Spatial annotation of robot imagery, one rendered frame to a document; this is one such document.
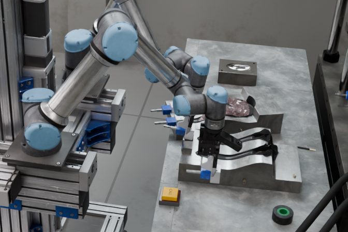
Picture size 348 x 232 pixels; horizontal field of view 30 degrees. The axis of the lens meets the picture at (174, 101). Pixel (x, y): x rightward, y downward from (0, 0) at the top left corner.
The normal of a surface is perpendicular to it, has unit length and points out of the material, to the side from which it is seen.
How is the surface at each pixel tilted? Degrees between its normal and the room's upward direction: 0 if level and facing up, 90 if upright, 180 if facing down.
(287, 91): 0
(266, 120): 90
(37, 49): 90
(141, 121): 0
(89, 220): 0
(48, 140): 96
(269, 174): 90
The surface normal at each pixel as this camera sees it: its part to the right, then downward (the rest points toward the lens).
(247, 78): -0.10, 0.51
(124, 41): 0.32, 0.41
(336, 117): 0.06, -0.86
